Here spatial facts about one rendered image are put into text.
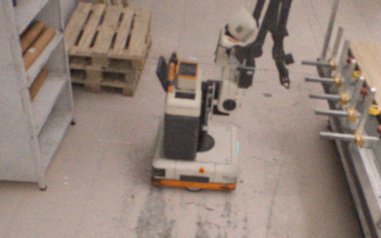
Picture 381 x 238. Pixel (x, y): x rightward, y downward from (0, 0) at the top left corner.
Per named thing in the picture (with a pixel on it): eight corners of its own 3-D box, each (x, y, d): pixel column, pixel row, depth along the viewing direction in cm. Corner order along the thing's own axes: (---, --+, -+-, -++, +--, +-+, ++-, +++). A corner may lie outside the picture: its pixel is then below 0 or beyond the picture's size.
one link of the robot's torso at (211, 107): (203, 119, 348) (206, 91, 333) (205, 99, 370) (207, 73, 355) (238, 122, 350) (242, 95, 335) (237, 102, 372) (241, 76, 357)
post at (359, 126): (350, 149, 318) (371, 88, 288) (350, 145, 321) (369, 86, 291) (355, 149, 318) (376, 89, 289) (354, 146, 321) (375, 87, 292)
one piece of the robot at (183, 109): (160, 171, 353) (163, 75, 302) (168, 130, 396) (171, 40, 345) (204, 174, 357) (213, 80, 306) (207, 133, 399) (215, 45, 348)
